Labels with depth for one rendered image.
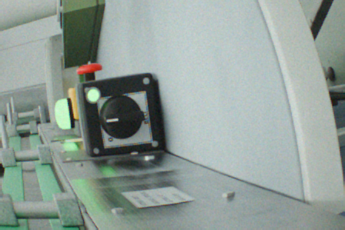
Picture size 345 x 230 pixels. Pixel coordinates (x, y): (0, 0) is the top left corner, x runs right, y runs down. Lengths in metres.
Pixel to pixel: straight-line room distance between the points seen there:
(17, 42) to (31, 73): 0.27
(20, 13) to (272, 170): 0.91
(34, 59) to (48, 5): 3.85
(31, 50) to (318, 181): 4.79
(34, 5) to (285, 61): 0.92
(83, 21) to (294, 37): 0.84
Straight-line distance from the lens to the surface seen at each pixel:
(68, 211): 0.57
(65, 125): 1.19
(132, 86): 0.89
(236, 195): 0.54
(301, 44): 0.51
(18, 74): 5.22
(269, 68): 0.52
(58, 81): 1.66
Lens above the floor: 0.91
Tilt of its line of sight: 11 degrees down
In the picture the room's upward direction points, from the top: 98 degrees counter-clockwise
